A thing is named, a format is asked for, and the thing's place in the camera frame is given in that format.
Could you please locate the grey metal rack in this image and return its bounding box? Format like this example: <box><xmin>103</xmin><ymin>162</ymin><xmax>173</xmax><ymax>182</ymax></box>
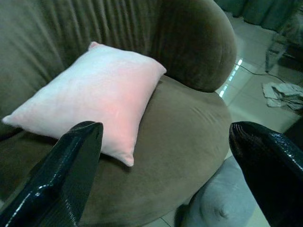
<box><xmin>264</xmin><ymin>14</ymin><xmax>303</xmax><ymax>73</ymax></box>

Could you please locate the grey green curtain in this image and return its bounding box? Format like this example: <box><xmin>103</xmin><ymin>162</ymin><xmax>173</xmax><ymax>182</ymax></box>
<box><xmin>213</xmin><ymin>0</ymin><xmax>303</xmax><ymax>33</ymax></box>

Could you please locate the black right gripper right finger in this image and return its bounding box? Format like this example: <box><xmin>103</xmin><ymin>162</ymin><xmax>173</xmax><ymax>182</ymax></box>
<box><xmin>229</xmin><ymin>121</ymin><xmax>303</xmax><ymax>227</ymax></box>

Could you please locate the thin black floor cable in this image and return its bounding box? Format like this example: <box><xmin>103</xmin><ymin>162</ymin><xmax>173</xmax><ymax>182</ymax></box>
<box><xmin>238</xmin><ymin>65</ymin><xmax>303</xmax><ymax>81</ymax></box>

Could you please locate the black box ottoman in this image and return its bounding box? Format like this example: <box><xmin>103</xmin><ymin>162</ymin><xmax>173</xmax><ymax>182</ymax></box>
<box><xmin>283</xmin><ymin>127</ymin><xmax>303</xmax><ymax>142</ymax></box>

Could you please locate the grey pillow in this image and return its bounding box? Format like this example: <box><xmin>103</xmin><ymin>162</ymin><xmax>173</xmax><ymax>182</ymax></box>
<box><xmin>181</xmin><ymin>157</ymin><xmax>270</xmax><ymax>227</ymax></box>

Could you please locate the crumpled white grey cloth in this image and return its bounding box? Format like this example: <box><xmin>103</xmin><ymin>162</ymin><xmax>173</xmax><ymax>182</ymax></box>
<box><xmin>261</xmin><ymin>81</ymin><xmax>303</xmax><ymax>111</ymax></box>

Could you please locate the pink square pillow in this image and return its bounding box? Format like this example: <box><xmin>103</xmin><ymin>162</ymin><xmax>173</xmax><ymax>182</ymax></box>
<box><xmin>1</xmin><ymin>41</ymin><xmax>168</xmax><ymax>167</ymax></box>

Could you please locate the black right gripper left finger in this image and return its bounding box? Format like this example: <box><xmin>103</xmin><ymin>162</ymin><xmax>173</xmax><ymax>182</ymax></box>
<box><xmin>0</xmin><ymin>121</ymin><xmax>104</xmax><ymax>227</ymax></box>

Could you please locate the brown velvet sofa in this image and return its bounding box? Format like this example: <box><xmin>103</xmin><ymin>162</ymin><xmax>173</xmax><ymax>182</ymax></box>
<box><xmin>0</xmin><ymin>0</ymin><xmax>238</xmax><ymax>227</ymax></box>

